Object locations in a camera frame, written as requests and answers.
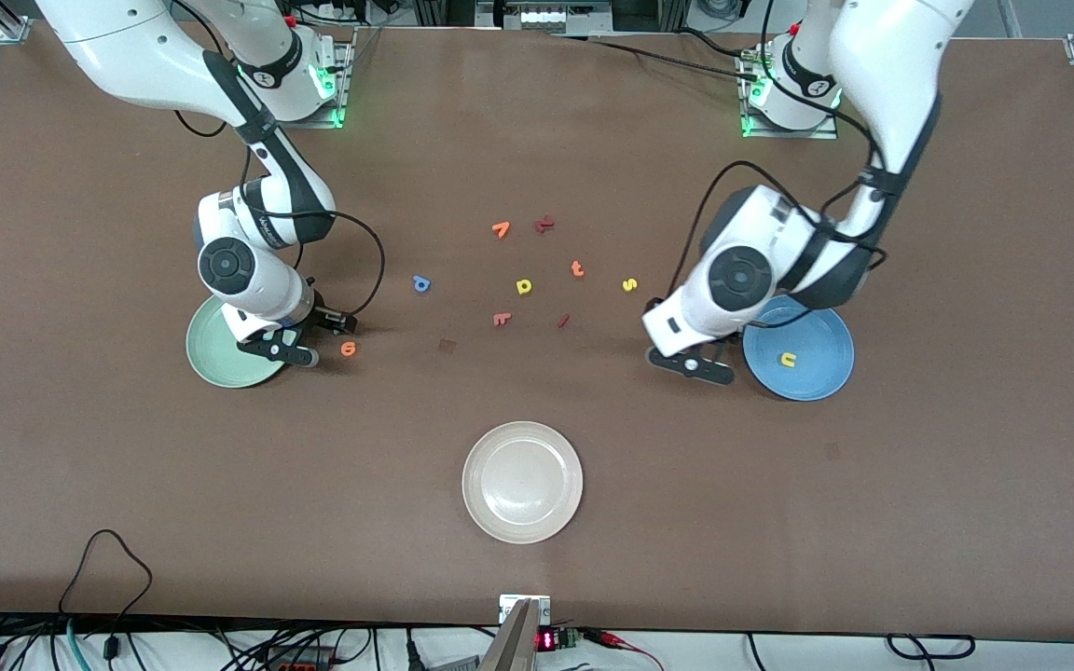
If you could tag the orange foam letter v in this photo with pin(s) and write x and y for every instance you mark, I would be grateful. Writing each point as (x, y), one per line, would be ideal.
(501, 228)

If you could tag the blue round plate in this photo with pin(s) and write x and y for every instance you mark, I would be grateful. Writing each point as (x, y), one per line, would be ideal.
(817, 373)

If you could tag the pale green round plate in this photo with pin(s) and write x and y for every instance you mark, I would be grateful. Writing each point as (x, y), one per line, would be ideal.
(220, 368)

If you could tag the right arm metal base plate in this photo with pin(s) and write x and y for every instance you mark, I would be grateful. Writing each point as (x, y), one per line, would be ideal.
(347, 56)

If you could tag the red alligator clip lead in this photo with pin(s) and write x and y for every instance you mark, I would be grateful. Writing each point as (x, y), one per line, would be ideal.
(612, 639)

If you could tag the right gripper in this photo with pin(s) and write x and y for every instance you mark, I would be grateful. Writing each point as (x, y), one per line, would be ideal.
(323, 317)

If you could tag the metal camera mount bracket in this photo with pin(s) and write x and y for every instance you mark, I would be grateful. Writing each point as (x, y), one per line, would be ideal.
(523, 643)

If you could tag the metal frame device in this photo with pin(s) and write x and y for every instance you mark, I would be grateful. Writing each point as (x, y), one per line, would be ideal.
(542, 17)

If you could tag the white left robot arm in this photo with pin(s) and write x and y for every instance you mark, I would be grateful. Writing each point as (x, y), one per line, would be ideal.
(882, 56)

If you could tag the blue foam letter d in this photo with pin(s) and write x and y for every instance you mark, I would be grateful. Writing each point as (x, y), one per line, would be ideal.
(416, 280)

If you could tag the red LED display module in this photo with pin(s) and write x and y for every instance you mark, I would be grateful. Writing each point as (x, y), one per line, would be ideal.
(546, 640)

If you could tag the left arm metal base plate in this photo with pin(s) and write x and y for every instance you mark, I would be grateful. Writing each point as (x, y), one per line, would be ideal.
(793, 133)

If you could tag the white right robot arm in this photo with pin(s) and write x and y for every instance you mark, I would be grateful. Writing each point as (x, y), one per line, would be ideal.
(127, 37)

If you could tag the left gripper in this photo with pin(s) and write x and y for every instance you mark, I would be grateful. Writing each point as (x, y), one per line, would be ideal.
(734, 338)

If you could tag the cream round plate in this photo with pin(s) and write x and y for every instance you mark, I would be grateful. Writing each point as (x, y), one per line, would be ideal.
(522, 482)

